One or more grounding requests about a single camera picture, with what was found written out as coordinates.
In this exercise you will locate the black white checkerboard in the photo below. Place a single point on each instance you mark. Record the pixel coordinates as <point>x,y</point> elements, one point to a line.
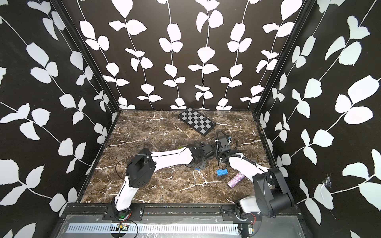
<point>197,121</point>

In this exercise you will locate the black mounting rail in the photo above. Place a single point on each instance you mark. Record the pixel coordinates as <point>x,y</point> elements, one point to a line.
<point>102,212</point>

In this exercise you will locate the blue long brick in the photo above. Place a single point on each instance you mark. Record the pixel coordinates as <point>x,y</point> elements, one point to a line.
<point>221,172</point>

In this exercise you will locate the white slotted cable duct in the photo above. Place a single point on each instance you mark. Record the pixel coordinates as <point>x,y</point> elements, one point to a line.
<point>92,228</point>

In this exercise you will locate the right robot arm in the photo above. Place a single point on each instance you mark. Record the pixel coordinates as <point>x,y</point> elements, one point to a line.
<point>271,192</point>

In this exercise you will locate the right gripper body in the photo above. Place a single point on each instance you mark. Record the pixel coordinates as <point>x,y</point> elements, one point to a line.
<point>220,154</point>

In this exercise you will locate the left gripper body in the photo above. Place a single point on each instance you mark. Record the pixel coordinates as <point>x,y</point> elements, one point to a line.
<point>202,166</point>

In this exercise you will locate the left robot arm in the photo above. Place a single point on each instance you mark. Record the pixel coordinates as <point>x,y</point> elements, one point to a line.
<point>143,165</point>

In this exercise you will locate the purple glitter microphone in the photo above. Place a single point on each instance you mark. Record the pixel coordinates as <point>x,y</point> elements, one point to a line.
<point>235,180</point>

